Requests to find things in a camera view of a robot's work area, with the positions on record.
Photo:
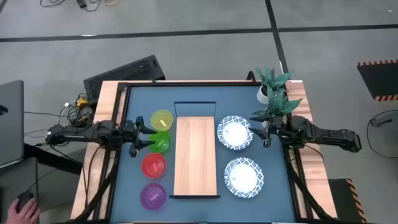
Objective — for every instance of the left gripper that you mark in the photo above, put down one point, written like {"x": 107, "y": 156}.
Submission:
{"x": 130, "y": 133}

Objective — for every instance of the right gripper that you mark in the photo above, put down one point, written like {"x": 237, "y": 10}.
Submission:
{"x": 278, "y": 129}

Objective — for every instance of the green translucent plastic bowl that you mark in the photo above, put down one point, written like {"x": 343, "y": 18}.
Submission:
{"x": 160, "y": 143}

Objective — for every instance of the yellow translucent plastic bowl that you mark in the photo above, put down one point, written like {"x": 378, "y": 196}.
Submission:
{"x": 161, "y": 120}

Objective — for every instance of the blue patterned white plate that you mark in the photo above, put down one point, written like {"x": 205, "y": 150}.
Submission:
{"x": 234, "y": 133}
{"x": 244, "y": 178}

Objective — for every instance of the red translucent plastic bowl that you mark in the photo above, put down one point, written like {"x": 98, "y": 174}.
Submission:
{"x": 153, "y": 165}

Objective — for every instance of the purple translucent plastic bowl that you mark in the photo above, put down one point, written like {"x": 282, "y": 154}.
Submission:
{"x": 153, "y": 196}

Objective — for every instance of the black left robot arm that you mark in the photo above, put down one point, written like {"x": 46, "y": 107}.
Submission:
{"x": 77, "y": 133}

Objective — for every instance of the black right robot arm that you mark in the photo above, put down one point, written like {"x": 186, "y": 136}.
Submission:
{"x": 326, "y": 137}

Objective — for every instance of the green plant in white pot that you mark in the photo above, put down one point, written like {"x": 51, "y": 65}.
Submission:
{"x": 263, "y": 95}
{"x": 281, "y": 105}

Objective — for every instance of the black curved clamp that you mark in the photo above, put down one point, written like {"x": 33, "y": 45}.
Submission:
{"x": 250, "y": 75}

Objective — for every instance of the wooden tray board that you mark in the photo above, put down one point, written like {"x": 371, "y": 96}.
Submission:
{"x": 194, "y": 155}

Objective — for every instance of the black perforated computer case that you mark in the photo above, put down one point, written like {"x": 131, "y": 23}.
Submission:
{"x": 124, "y": 74}

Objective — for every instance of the black hazard-striped floor mat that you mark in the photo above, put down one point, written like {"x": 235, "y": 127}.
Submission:
{"x": 381, "y": 79}
{"x": 345, "y": 202}

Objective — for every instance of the grey floor stand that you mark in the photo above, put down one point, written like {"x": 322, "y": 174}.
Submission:
{"x": 384, "y": 119}

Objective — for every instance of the grey laptop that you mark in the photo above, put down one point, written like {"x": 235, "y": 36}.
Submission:
{"x": 11, "y": 130}

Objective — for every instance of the black computer mouse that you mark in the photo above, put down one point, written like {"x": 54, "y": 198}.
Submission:
{"x": 23, "y": 196}

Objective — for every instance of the dark grey desk pad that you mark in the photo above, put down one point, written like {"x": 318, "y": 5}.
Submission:
{"x": 15, "y": 180}

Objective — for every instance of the person's hand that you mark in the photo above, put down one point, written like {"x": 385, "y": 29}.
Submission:
{"x": 23, "y": 214}

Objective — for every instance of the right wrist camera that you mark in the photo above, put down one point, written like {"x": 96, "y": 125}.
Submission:
{"x": 267, "y": 142}

